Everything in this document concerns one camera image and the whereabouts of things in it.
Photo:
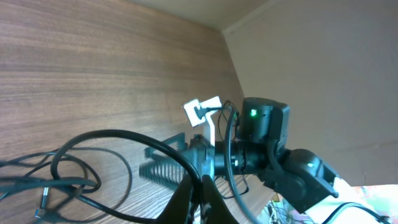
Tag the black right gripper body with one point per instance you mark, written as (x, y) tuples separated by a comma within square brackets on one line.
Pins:
[(202, 156)]

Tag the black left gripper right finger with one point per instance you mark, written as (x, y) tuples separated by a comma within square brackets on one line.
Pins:
[(213, 209)]

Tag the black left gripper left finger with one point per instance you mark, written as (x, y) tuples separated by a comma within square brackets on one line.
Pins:
[(179, 209)]

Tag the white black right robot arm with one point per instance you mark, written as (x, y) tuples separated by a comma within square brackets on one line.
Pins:
[(255, 144)]

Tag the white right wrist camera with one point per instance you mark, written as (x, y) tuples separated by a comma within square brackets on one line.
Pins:
[(199, 113)]

